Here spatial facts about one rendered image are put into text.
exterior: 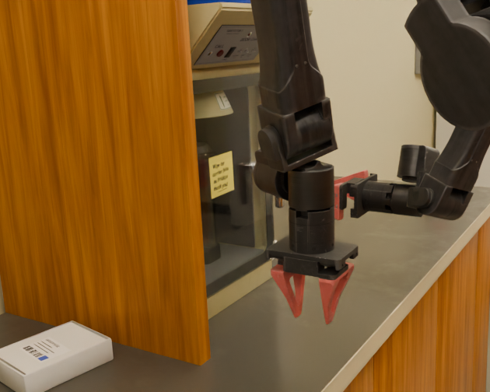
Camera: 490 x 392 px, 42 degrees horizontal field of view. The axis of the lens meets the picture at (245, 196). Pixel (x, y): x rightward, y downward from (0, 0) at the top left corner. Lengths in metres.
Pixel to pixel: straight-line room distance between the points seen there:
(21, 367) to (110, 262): 0.22
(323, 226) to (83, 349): 0.48
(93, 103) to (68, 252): 0.29
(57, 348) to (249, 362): 0.31
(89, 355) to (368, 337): 0.47
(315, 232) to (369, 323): 0.45
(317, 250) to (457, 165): 0.39
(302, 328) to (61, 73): 0.61
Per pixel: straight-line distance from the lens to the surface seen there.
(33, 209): 1.23
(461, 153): 1.10
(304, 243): 0.78
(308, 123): 0.74
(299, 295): 0.85
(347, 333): 1.16
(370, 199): 1.19
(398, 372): 1.45
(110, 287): 1.14
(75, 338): 1.13
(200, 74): 1.14
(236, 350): 1.11
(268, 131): 0.74
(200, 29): 1.02
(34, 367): 1.06
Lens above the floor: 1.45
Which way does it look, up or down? 13 degrees down
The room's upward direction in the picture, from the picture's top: 3 degrees counter-clockwise
